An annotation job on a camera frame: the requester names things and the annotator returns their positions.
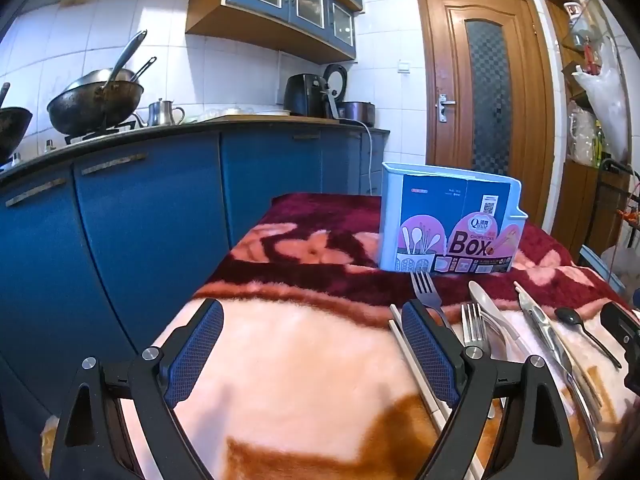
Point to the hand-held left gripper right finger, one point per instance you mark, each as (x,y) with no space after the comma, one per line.
(430,355)

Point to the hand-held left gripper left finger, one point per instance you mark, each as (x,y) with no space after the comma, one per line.
(197,350)

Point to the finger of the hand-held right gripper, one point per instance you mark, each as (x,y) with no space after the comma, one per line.
(633,385)
(620,327)

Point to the black spoon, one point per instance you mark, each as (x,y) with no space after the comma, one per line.
(569,316)

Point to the silver metal fork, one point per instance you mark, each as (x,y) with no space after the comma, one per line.
(474,325)

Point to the light blue utensil holder box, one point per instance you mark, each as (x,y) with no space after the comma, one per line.
(425,200)

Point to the light blue board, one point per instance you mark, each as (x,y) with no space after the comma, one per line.
(597,262)

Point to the red and pink plush blanket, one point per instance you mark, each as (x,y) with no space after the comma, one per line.
(300,360)

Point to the blue base cabinets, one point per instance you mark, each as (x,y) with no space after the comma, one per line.
(150,220)

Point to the green bottle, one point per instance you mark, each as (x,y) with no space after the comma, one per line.
(600,145)

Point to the white plastic bag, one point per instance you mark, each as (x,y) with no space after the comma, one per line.
(607,105)

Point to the steel kettle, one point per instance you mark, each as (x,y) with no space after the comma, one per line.
(162,115)

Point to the gas stove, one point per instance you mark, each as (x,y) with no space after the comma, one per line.
(100,132)

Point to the wooden counter board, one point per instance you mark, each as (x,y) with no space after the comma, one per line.
(280,119)

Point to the dark rice cooker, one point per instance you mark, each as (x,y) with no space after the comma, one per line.
(357,112)

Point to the large dark wok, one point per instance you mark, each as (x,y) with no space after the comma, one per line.
(95,105)

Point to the red bottle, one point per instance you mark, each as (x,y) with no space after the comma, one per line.
(591,60)

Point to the wooden door with glass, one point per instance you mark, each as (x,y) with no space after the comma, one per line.
(450,85)

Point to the black air fryer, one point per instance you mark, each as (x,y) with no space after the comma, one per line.
(302,95)

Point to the metal spatula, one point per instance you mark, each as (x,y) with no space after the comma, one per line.
(145,67)

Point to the small dark wok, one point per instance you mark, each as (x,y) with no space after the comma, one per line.
(12,130)

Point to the wooden shelf unit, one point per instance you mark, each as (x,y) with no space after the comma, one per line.
(555,35)

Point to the metal ladle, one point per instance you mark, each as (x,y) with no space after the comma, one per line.
(125,57)

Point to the white patterned cup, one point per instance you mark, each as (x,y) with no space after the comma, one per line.
(571,11)

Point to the white light switch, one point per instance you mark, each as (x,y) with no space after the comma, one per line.
(404,66)

